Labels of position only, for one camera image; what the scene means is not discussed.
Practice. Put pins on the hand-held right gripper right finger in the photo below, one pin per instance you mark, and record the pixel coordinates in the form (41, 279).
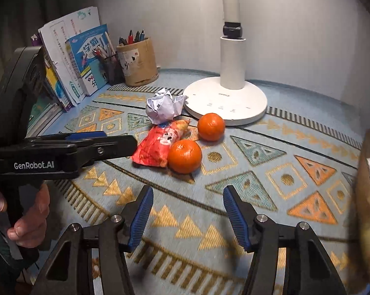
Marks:
(235, 218)

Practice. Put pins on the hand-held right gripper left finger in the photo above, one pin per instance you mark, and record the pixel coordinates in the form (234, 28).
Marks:
(140, 218)

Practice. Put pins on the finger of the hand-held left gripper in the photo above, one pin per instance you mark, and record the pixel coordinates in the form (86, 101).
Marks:
(86, 135)
(111, 150)

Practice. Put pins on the red snack packet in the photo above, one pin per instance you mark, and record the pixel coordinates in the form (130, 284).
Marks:
(155, 144)

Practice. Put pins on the brown ribbed glass plate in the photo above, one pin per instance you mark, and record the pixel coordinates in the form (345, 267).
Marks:
(366, 190)

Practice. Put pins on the person's left hand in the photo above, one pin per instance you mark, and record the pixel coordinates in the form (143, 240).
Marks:
(34, 218)

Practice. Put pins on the green book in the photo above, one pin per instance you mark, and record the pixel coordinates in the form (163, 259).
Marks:
(40, 110)

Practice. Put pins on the yellow and blue book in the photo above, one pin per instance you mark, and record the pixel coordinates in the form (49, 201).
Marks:
(57, 89)

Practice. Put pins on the black mesh pen holder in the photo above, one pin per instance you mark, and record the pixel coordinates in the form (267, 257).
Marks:
(112, 69)

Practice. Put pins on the orange mandarin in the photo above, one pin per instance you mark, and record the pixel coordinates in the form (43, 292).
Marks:
(211, 127)
(185, 156)

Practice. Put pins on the blue illustrated book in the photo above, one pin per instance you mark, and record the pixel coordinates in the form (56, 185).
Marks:
(86, 58)

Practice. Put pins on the blue patterned desk mat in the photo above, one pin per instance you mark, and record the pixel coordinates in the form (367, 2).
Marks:
(264, 147)

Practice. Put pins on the row of leaning books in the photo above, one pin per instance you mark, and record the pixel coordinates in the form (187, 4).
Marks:
(65, 30)

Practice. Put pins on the beige round pen holder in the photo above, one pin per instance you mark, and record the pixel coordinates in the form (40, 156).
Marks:
(138, 64)

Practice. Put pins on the white pen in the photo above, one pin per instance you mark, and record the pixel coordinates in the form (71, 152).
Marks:
(109, 43)

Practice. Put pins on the red pen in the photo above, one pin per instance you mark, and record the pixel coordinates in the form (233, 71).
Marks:
(130, 37)

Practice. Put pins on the white desk lamp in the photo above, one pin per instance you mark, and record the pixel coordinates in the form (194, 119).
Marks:
(231, 98)

